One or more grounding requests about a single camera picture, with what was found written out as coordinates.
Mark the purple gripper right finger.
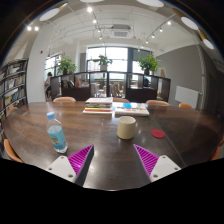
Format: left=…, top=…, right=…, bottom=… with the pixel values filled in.
left=134, top=145, right=180, bottom=182

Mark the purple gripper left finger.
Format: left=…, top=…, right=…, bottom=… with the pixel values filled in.
left=47, top=145, right=94, bottom=186

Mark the clear plastic water bottle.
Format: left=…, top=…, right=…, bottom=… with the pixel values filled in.
left=46, top=112, right=68, bottom=153

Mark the red round coaster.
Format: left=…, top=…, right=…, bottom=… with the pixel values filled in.
left=151, top=129, right=165, bottom=139

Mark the cream ceramic mug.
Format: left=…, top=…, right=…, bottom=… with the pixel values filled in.
left=117, top=116, right=136, bottom=140

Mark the large flat magazine book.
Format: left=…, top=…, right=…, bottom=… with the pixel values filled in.
left=115, top=103, right=149, bottom=116

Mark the orange chair near right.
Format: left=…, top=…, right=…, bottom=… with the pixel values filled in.
left=210, top=135, right=224, bottom=161

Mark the orange chair far right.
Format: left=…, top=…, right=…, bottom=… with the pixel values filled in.
left=146, top=100, right=170, bottom=106

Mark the stack of books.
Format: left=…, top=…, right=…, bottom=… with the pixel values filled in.
left=83, top=97, right=113, bottom=114

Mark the orange chair rightmost far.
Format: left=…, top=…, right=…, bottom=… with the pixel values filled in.
left=179, top=103, right=192, bottom=108

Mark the orange chair far left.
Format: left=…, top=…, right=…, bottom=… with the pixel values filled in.
left=53, top=97, right=76, bottom=102

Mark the dark curved partition shelf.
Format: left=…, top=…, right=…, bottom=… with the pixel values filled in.
left=51, top=71, right=171, bottom=103

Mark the left potted green plant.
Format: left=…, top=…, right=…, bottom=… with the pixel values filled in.
left=58, top=57, right=76, bottom=75

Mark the potted green plant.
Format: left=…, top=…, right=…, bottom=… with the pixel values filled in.
left=137, top=54, right=158, bottom=75
left=58, top=57, right=76, bottom=75
left=94, top=55, right=113, bottom=71

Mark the right potted green plant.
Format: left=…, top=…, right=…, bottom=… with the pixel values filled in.
left=137, top=54, right=158, bottom=75

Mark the dark wooden bookshelf left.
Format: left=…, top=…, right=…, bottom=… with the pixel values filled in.
left=0, top=58, right=29, bottom=120

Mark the middle potted green plant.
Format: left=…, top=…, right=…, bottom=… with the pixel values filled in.
left=94, top=55, right=113, bottom=71

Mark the ceiling air conditioner unit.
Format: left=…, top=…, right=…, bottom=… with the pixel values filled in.
left=110, top=24, right=131, bottom=38

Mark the white wall radiator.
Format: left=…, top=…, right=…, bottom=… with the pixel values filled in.
left=175, top=86, right=199, bottom=108

